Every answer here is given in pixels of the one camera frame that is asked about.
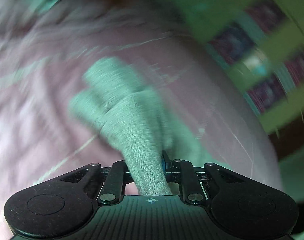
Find grey-green fleece pants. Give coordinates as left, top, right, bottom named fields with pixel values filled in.
left=70, top=57, right=214, bottom=196

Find upper right purple poster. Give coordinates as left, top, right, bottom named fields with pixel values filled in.
left=244, top=74, right=286, bottom=115

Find purple poster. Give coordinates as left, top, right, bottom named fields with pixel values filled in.
left=245, top=0, right=287, bottom=34
left=285, top=46, right=304, bottom=87
left=244, top=74, right=286, bottom=115
left=208, top=22, right=255, bottom=67

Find upper left purple poster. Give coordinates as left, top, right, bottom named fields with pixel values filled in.
left=208, top=22, right=255, bottom=67

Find lower right purple poster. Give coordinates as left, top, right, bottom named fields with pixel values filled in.
left=285, top=46, right=304, bottom=87

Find lower left purple poster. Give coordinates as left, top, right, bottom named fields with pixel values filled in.
left=245, top=0, right=287, bottom=34

